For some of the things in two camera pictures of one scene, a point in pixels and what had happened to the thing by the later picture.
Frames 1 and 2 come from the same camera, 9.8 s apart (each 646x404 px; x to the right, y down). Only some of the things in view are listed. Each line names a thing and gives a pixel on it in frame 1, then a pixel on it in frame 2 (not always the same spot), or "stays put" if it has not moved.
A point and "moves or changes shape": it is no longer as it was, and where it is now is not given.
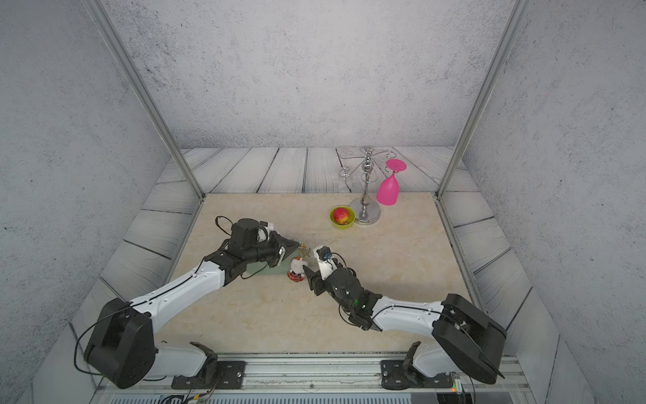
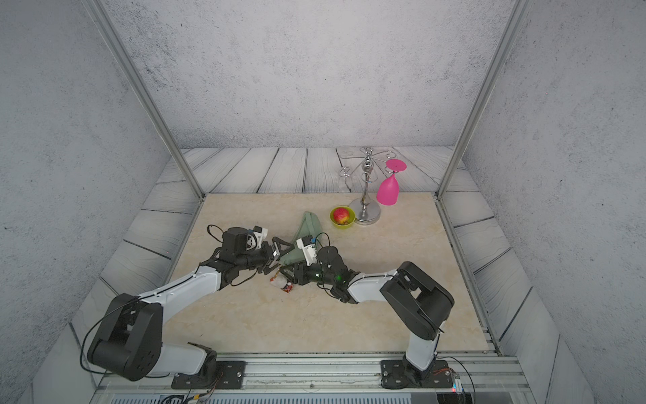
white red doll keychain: [297, 272] moves or changes shape
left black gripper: [281, 250] stays put
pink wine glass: [389, 188] stays put
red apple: [341, 215] stays put
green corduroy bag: [281, 268] moves or changes shape
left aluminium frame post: [145, 94] stays put
